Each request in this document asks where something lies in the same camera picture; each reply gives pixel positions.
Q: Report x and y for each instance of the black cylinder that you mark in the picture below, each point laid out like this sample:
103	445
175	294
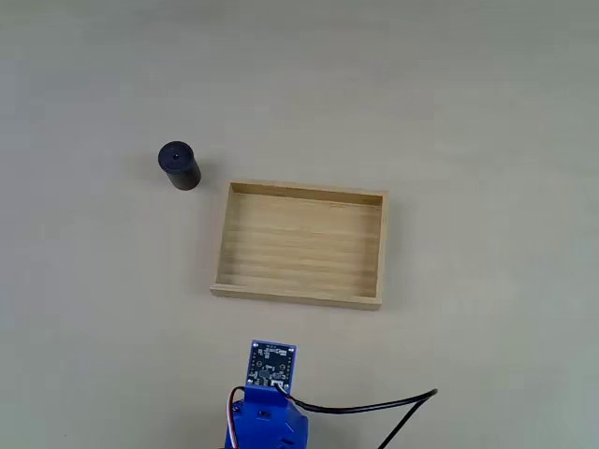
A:
180	166

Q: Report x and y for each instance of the blue camera circuit board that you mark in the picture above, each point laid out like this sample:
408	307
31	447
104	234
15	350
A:
271	365

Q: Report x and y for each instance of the wooden box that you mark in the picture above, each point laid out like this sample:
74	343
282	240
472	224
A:
299	243

